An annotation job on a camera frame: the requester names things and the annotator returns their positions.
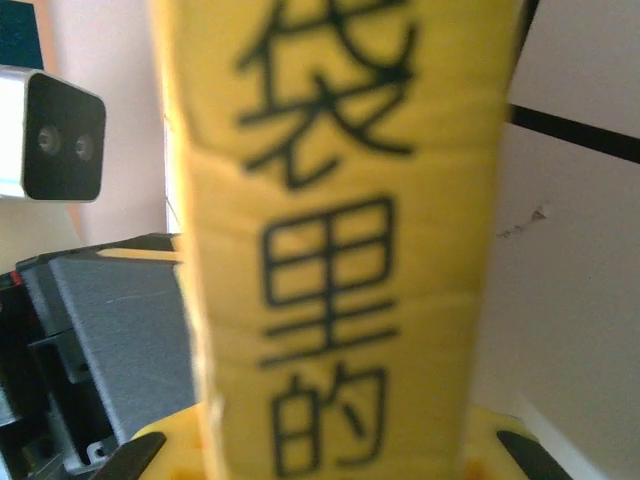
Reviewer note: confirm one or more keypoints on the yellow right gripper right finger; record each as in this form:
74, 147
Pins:
505, 450

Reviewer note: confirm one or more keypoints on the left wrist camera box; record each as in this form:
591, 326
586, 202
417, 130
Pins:
60, 140

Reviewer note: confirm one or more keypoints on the yellow book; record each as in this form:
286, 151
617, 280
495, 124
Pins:
225, 200

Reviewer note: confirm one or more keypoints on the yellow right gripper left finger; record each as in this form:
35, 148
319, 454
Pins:
170, 450

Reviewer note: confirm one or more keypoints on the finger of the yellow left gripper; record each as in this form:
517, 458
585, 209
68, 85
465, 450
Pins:
145, 250

